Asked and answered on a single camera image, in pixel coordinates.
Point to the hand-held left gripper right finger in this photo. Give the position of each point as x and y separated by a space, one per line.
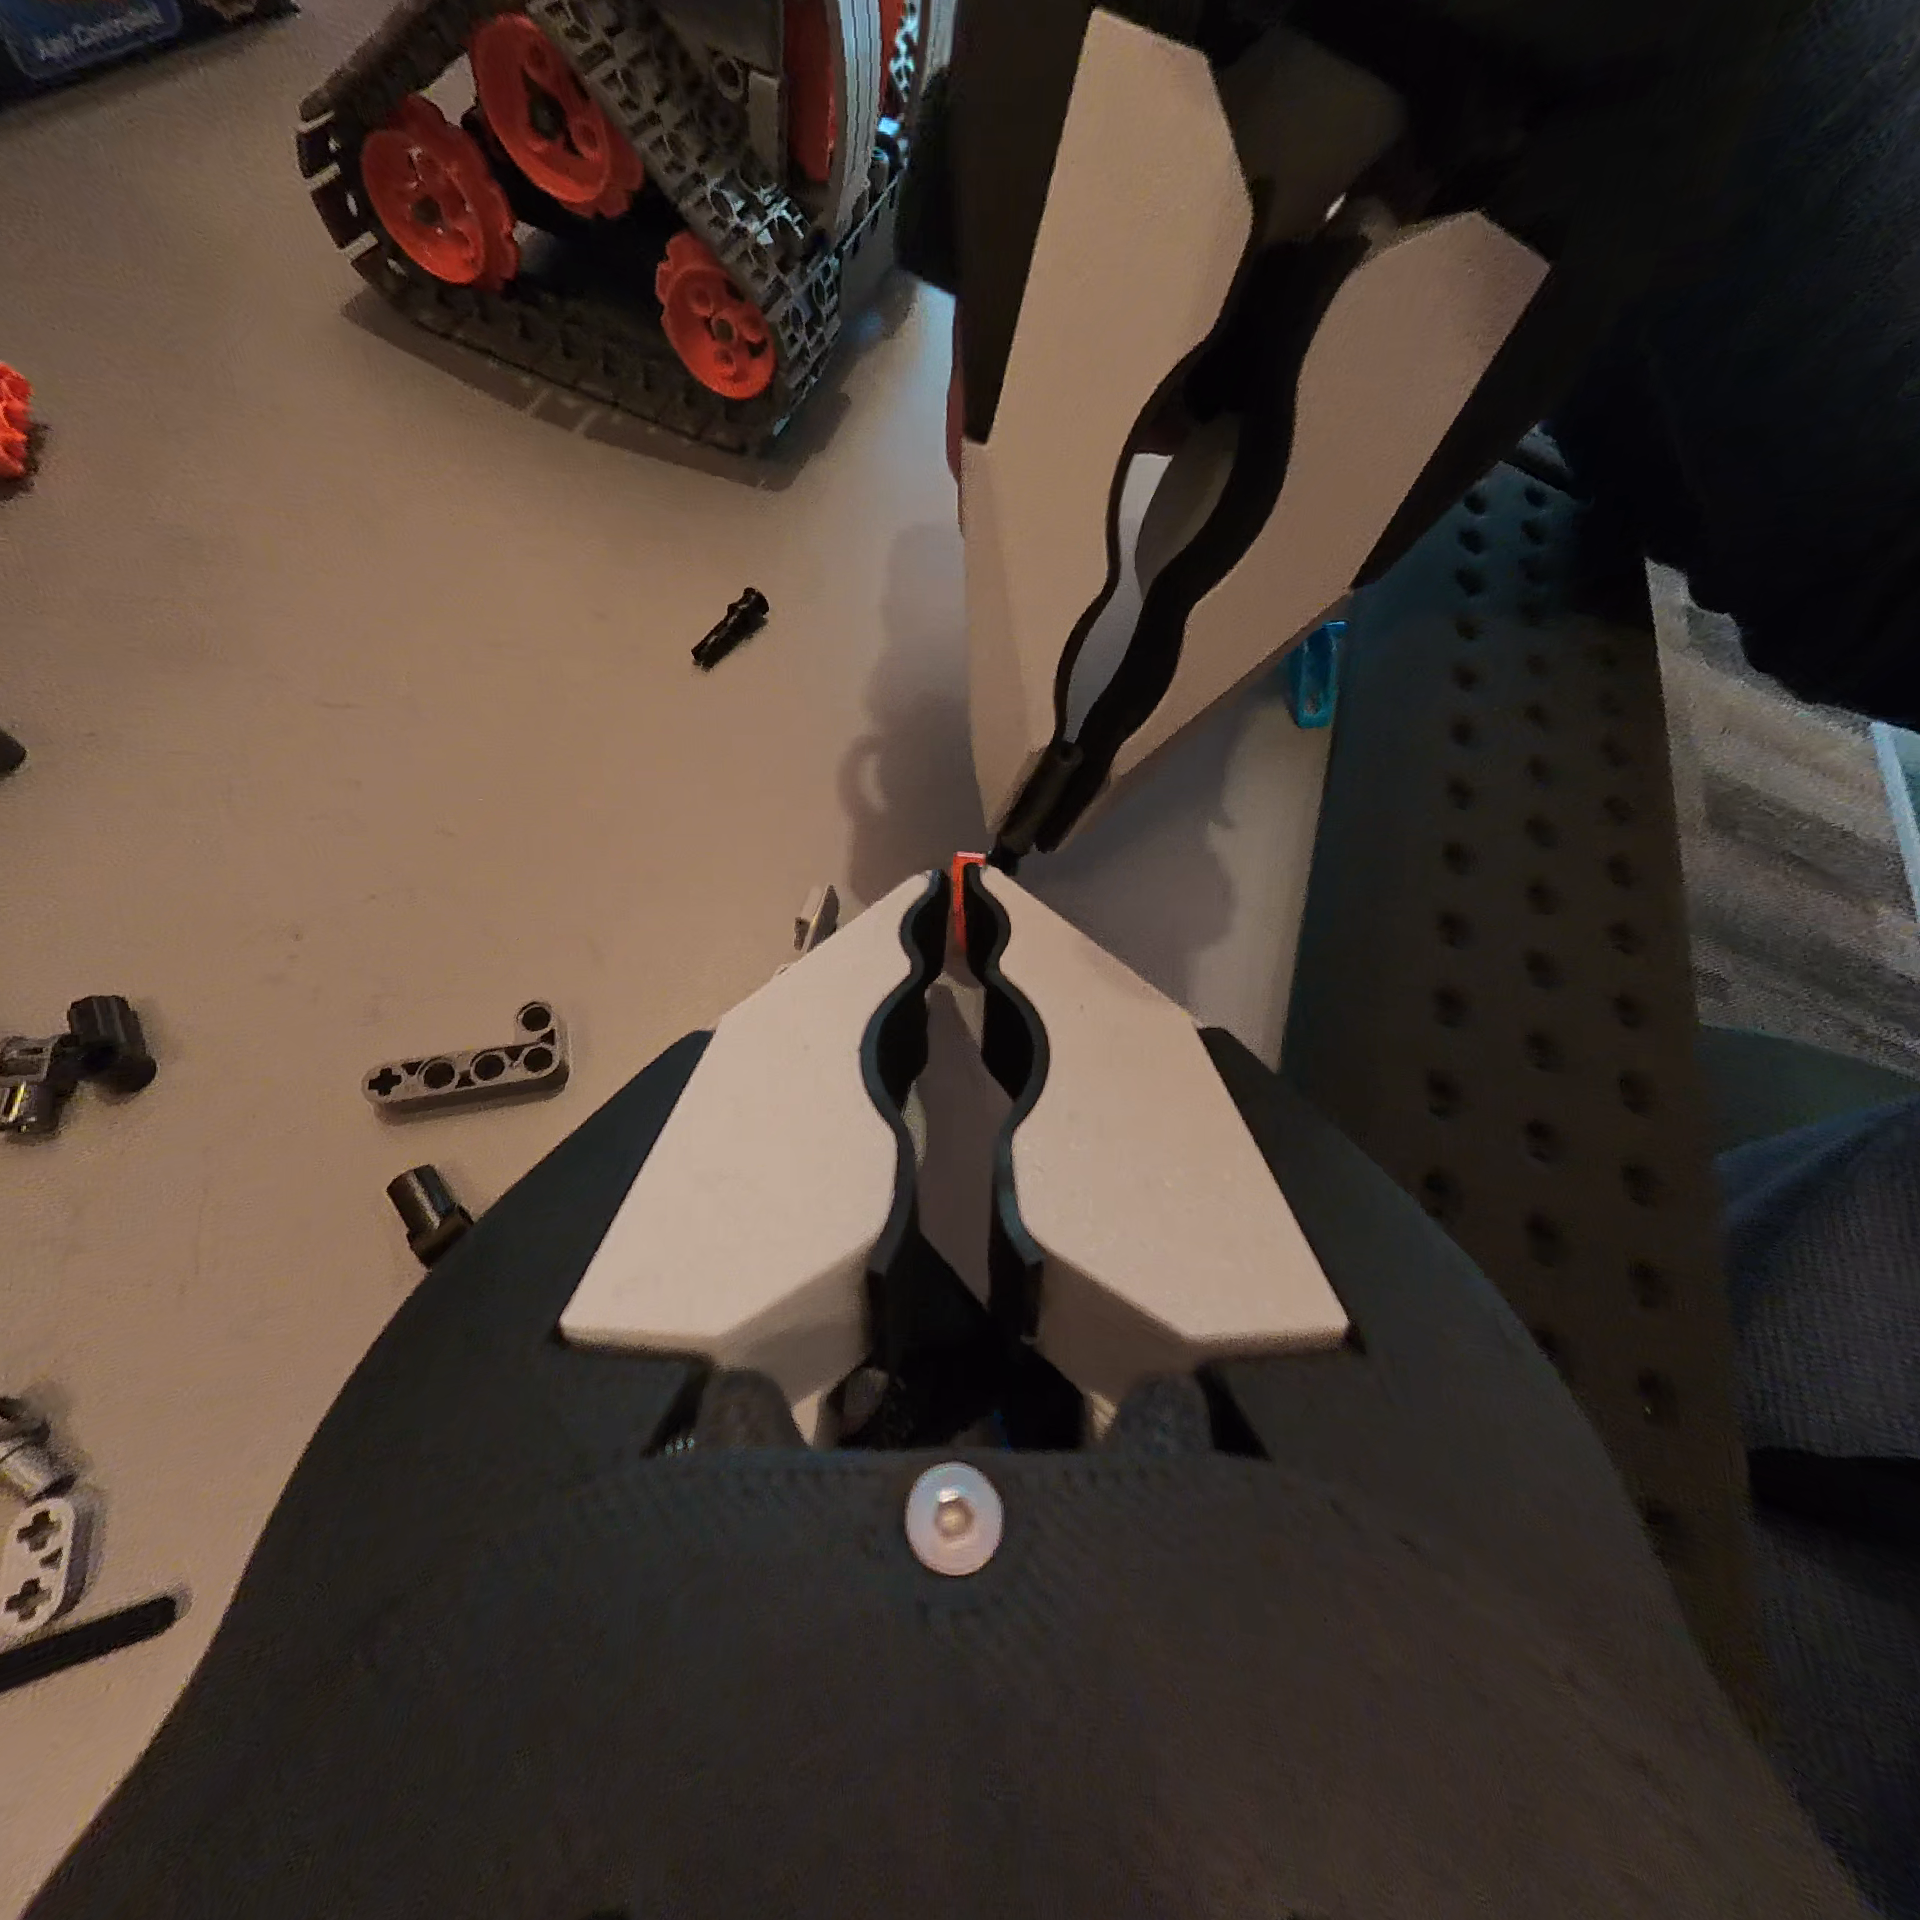
1185 1201

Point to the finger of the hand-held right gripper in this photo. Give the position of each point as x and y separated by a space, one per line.
1381 390
1109 224

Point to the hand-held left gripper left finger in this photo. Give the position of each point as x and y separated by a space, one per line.
721 1201

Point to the orange two-hole beam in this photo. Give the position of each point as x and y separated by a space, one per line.
960 901

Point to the black connector pin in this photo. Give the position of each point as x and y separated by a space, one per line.
733 626
1008 853

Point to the person's right forearm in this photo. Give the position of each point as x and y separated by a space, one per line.
1800 375

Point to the grey angled liftarm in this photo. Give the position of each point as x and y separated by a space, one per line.
464 1061

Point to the tracked toy vehicle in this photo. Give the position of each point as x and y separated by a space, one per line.
630 224

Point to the black studded mat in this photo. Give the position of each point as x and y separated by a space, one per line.
1501 974

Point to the black connector with grey pin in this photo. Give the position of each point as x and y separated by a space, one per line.
77 1058

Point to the person's blue clothing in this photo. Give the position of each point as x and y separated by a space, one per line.
1830 1501

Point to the short black axle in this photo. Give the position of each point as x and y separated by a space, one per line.
91 1637

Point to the blue toy box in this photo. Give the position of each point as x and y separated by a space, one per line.
91 37

